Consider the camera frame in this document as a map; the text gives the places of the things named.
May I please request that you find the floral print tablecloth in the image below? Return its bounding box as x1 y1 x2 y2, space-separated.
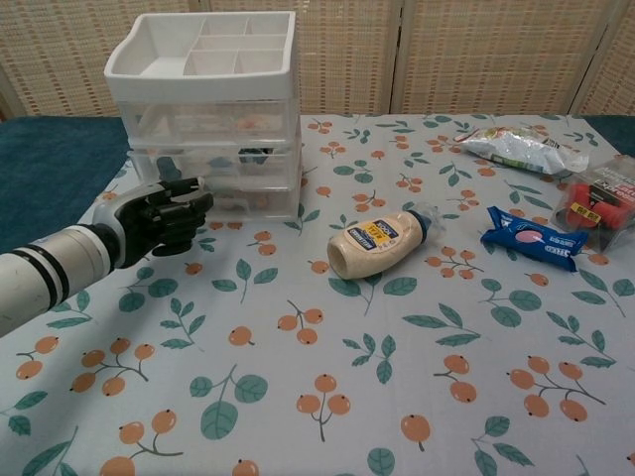
0 112 635 476

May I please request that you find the clear pack of red snacks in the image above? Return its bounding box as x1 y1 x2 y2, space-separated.
551 154 635 254

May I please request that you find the white drawer organizer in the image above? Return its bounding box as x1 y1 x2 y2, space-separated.
102 10 304 224

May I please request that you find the blue snack packet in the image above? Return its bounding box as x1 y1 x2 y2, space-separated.
479 205 590 273

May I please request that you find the silver snack bag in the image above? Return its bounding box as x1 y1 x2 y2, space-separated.
453 126 590 176

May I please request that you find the bamboo folding screen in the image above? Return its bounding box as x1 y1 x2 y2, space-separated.
0 0 635 120

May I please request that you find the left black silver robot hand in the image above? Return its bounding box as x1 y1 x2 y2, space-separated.
93 157 215 270

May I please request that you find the clear plastic storage bin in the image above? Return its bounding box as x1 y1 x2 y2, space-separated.
129 143 299 188

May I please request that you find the small teal black object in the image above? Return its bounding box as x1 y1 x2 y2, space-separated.
237 147 272 165

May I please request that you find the mayonnaise squeeze bottle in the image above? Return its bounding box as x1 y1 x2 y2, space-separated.
325 200 447 280

